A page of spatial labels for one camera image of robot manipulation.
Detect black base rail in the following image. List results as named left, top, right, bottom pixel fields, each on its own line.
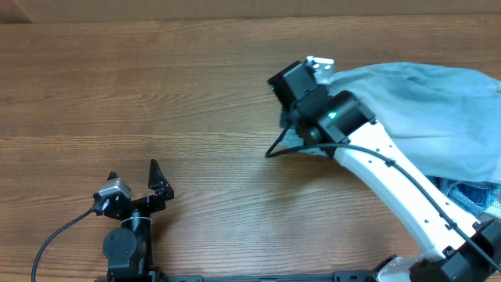
left=93, top=269, right=377, bottom=282

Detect black left camera cable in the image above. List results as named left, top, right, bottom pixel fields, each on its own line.
left=31, top=197, right=103, bottom=282

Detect darker blue denim shorts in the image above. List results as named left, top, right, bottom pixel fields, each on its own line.
left=428, top=176, right=500, bottom=221

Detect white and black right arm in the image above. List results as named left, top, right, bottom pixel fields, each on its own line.
left=268, top=56, right=500, bottom=281

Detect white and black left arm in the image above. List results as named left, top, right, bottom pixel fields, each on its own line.
left=92, top=159, right=175, bottom=282

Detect light blue denim shorts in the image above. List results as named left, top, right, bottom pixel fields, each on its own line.
left=291, top=62, right=500, bottom=183

